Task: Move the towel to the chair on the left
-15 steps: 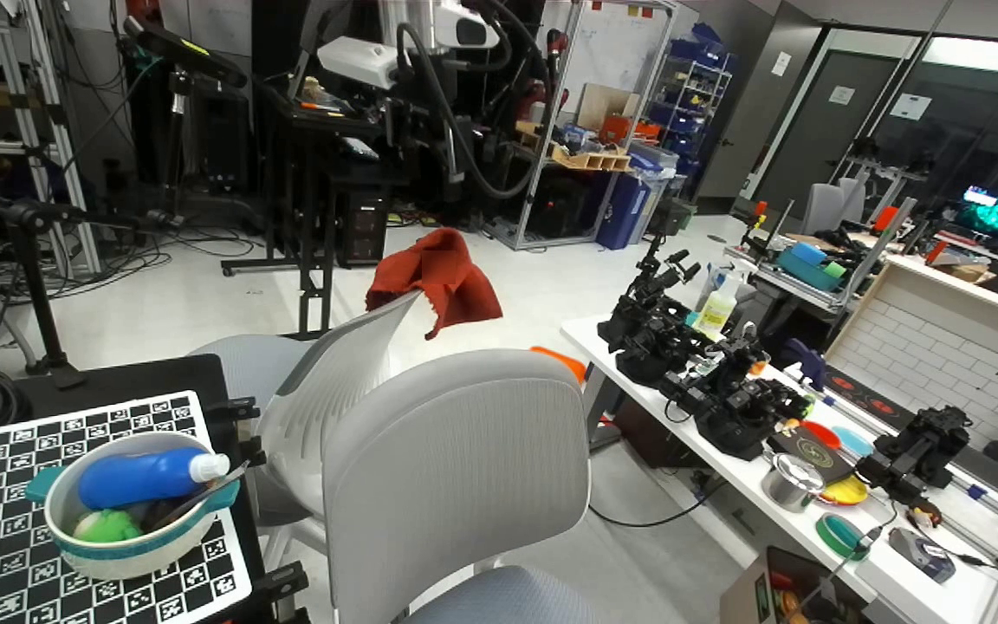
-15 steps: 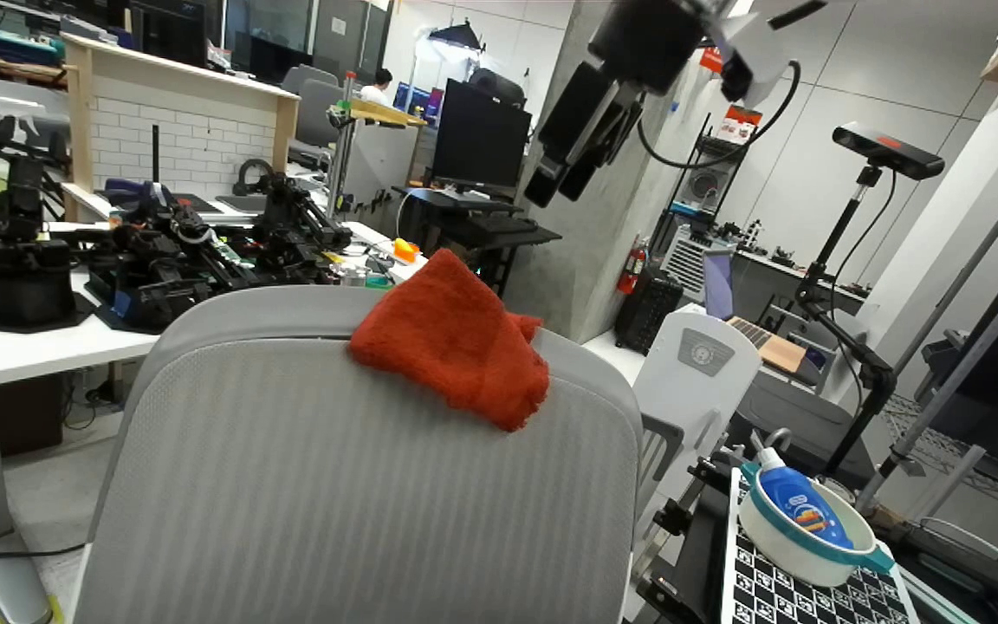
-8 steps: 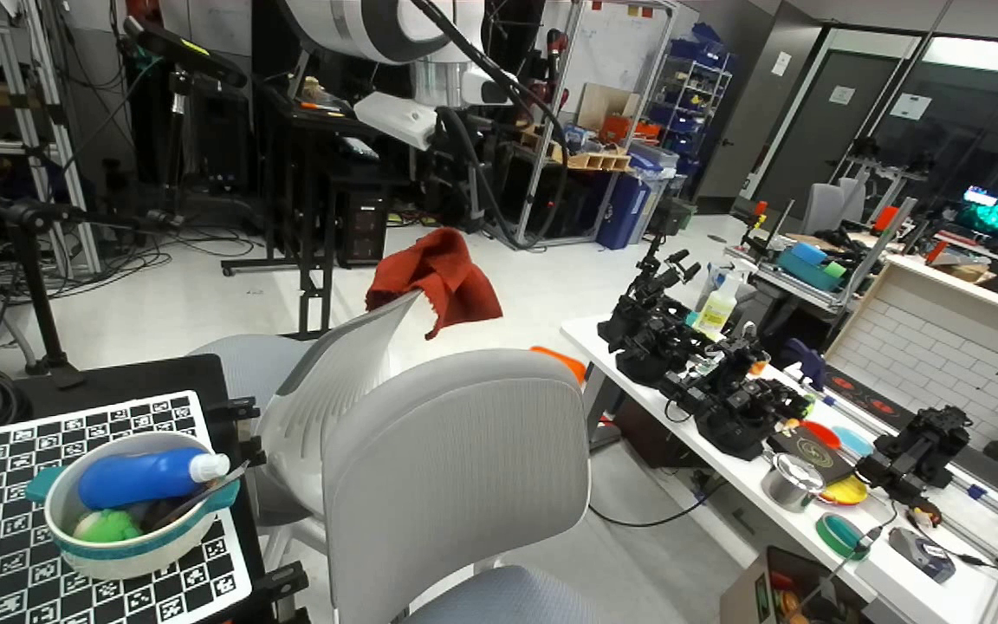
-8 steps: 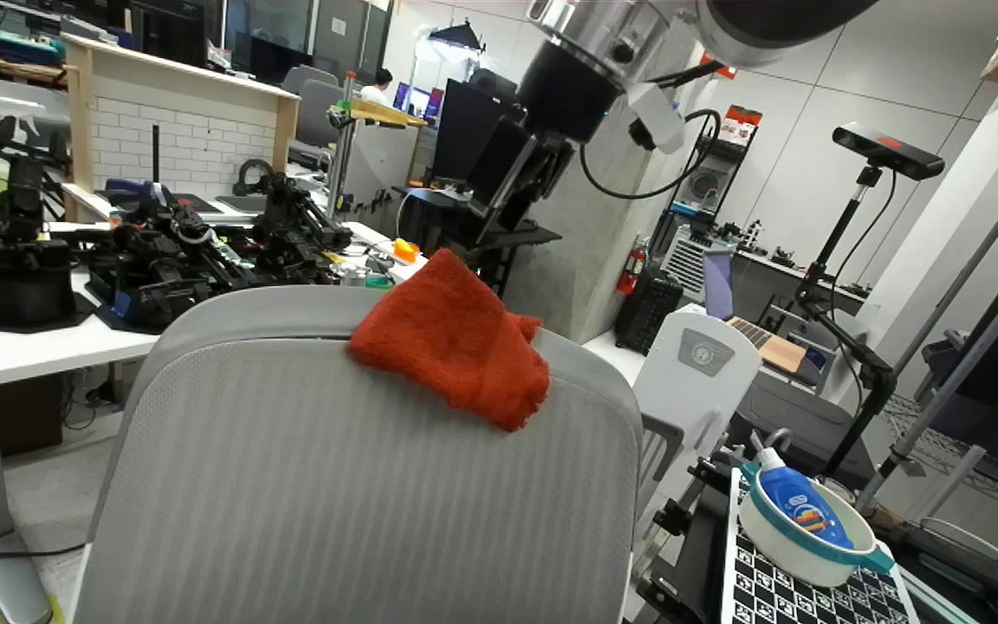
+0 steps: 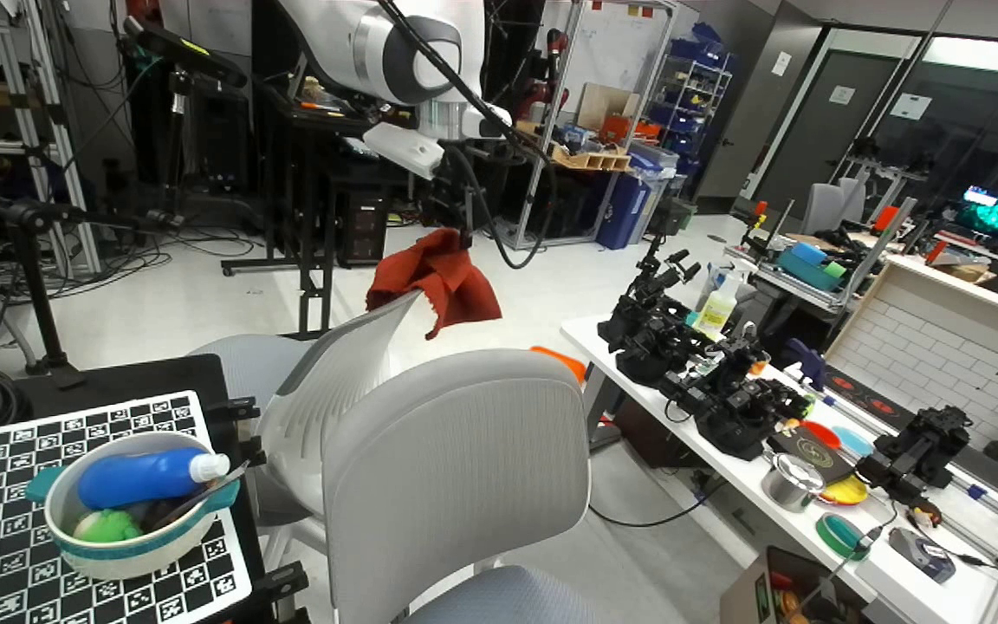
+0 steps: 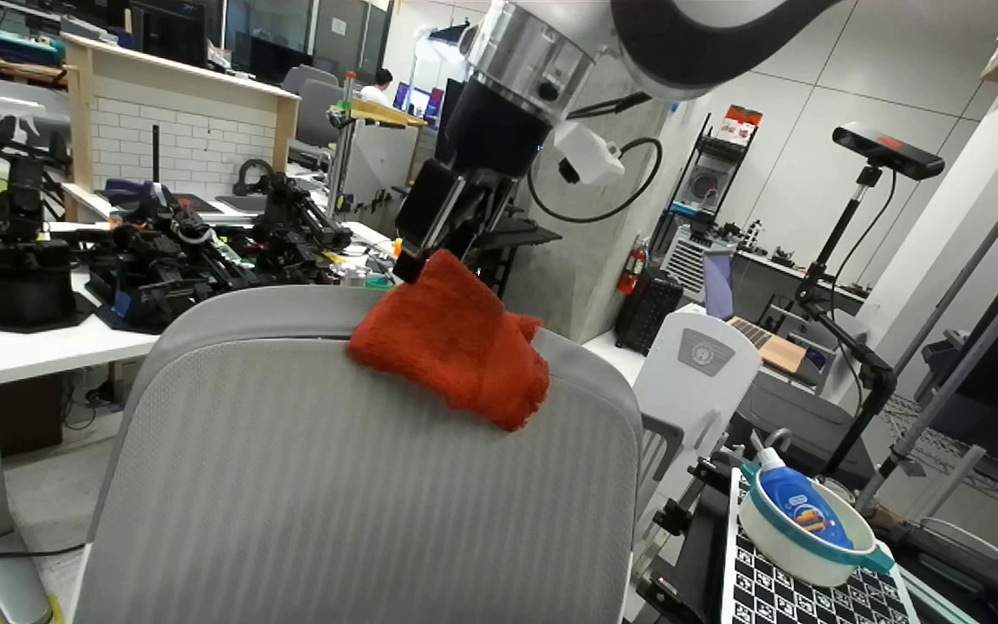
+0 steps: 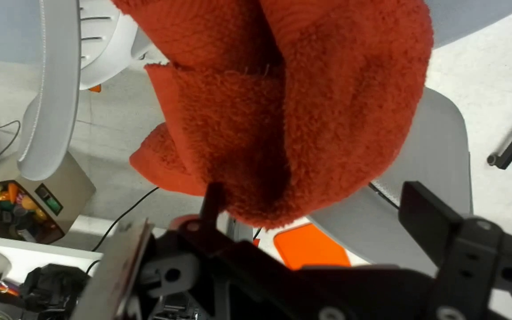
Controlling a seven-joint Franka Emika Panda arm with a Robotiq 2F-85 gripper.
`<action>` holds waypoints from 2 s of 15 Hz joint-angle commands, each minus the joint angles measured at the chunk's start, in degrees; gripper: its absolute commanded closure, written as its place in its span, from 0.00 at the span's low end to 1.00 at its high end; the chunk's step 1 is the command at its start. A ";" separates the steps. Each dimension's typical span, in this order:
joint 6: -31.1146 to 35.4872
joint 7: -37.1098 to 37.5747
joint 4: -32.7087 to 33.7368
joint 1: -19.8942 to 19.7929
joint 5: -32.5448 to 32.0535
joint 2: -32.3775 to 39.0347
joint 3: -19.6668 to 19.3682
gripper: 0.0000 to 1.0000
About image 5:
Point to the green ball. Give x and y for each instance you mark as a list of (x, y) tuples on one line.
[(104, 527)]

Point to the black tripod stand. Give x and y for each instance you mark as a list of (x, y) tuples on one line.
[(35, 278)]

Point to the rust red towel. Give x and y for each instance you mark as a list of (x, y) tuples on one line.
[(441, 280)]

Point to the teal plastic box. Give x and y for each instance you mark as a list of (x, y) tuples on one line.
[(811, 263)]

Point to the black white checker board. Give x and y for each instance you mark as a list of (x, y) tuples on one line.
[(15, 577)]

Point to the blue bottle white cap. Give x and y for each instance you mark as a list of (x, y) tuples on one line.
[(141, 477)]

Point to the wood framed white brick panel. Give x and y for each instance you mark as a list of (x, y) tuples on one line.
[(936, 347)]

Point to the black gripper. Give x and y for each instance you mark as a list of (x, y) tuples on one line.
[(453, 175)]

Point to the white bowl teal rim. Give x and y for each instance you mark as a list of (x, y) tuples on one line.
[(121, 555)]

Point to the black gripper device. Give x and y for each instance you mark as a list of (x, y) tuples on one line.
[(928, 444)]

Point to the black robot arm on base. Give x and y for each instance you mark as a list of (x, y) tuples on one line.
[(642, 316)]

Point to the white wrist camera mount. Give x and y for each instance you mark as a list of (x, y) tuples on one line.
[(400, 145)]

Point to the yellow dish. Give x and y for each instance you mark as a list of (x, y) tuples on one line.
[(846, 490)]

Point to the long white work table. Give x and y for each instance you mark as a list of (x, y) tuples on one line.
[(755, 496)]

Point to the grey flat device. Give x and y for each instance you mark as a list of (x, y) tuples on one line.
[(919, 552)]

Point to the black robot parts pile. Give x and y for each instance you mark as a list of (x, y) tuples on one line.
[(743, 398)]

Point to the blue plastic bin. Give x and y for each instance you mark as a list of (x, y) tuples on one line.
[(632, 209)]

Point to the black robot stand frame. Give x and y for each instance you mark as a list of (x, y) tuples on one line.
[(312, 209)]

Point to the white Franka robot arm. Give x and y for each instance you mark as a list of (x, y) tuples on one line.
[(347, 47)]

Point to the grey office chair back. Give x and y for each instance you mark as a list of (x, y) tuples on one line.
[(453, 462)]

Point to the orange object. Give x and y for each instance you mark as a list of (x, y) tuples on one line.
[(558, 361)]

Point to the shelf with blue bins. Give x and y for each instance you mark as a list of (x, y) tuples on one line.
[(695, 90)]

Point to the metal cup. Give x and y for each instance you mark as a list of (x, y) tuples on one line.
[(794, 481)]

